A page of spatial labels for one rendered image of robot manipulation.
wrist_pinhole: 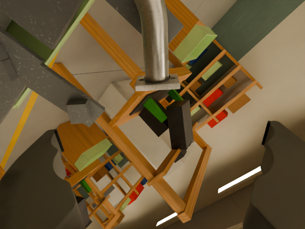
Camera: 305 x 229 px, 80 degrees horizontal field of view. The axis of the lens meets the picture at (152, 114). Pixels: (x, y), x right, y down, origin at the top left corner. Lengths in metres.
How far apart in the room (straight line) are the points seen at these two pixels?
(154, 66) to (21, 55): 0.20
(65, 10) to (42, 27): 0.04
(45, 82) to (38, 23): 0.08
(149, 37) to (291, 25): 6.17
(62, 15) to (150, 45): 0.13
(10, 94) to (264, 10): 6.20
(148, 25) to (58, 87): 0.18
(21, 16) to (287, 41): 6.19
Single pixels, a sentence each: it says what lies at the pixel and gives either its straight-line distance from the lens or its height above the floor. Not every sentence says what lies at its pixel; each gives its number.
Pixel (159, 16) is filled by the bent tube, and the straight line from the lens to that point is 0.22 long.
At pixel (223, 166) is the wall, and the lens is 7.16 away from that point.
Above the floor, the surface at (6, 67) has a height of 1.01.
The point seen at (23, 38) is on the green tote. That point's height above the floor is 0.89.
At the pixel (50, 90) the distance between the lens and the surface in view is 0.34.
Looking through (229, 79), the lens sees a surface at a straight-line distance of 5.69.
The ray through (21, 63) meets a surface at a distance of 0.34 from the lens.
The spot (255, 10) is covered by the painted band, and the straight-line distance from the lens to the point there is 6.32.
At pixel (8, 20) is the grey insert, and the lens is 0.51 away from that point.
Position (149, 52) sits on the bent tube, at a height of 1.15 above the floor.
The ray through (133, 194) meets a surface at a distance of 6.04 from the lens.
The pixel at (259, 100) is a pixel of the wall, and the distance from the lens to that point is 6.34.
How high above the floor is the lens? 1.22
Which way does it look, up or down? 5 degrees down
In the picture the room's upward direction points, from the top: 138 degrees clockwise
